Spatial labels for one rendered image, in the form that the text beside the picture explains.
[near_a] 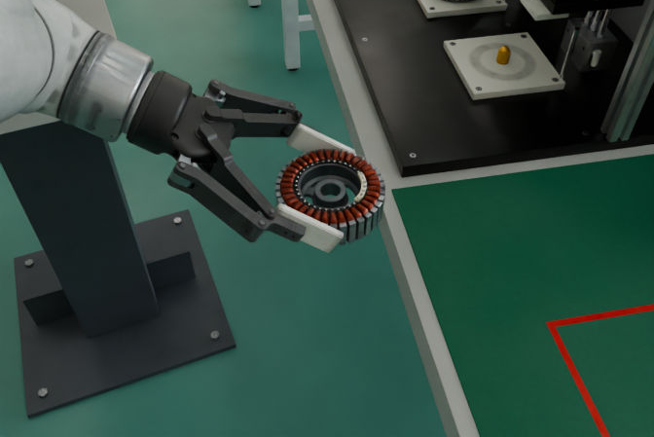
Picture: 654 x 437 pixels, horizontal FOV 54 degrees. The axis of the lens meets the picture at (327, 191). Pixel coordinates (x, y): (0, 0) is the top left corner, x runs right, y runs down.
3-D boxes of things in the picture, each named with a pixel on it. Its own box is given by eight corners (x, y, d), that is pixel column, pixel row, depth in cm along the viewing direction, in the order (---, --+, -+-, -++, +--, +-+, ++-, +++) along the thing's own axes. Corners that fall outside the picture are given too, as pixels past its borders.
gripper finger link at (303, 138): (285, 144, 70) (286, 139, 71) (342, 170, 72) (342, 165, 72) (297, 127, 68) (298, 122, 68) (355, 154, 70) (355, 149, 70)
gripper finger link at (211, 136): (207, 121, 61) (197, 126, 60) (283, 209, 59) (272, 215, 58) (194, 146, 64) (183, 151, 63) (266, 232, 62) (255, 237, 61)
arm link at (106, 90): (50, 138, 59) (112, 165, 61) (71, 69, 53) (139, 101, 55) (88, 80, 66) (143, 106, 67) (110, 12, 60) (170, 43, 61)
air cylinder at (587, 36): (579, 72, 105) (589, 43, 101) (559, 47, 110) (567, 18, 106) (608, 69, 105) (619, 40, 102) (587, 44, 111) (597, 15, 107)
